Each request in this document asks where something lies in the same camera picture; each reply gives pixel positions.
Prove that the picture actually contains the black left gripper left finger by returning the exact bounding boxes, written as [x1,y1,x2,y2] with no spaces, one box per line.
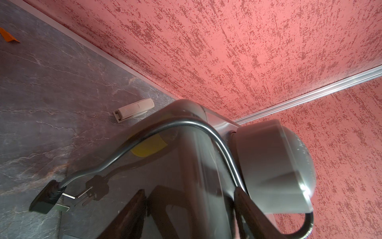
[97,189,146,239]

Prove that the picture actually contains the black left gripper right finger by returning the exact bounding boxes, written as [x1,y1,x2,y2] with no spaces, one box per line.
[234,187,286,239]

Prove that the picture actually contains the silver coffee machine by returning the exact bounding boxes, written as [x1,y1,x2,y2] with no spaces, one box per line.
[60,100,316,239]

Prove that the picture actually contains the grey stapler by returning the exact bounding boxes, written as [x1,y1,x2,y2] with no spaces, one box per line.
[113,99,155,123]

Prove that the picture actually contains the right corner aluminium profile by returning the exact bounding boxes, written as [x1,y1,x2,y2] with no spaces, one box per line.
[234,66,382,125]

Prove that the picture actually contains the orange paper scrap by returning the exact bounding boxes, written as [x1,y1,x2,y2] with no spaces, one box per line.
[0,28,19,43]

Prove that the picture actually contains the black power cord with plug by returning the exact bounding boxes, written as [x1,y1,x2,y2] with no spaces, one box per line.
[29,117,314,239]

